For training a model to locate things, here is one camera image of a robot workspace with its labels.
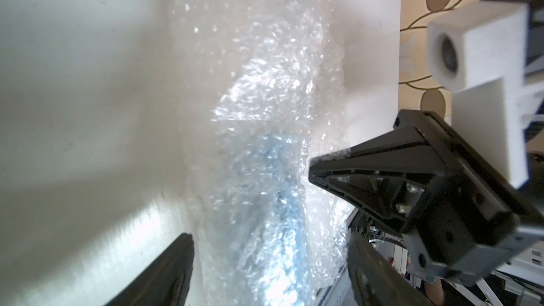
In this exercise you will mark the bubble wrap sheet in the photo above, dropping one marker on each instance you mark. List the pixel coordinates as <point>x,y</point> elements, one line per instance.
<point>262,93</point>

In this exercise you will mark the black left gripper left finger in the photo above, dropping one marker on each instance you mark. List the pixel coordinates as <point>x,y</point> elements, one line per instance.
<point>166,281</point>

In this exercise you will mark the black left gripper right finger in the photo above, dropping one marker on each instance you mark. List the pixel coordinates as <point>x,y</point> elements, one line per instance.
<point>373,279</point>

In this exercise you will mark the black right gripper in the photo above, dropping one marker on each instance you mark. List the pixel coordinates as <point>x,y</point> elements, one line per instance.
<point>460,219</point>

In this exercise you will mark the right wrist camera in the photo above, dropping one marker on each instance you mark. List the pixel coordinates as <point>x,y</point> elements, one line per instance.
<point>478,53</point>

